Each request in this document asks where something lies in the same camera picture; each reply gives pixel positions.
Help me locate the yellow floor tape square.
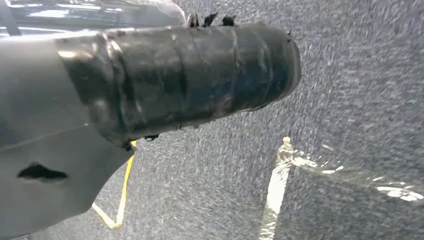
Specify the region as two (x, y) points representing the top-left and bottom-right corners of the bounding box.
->
(91, 140), (137, 230)

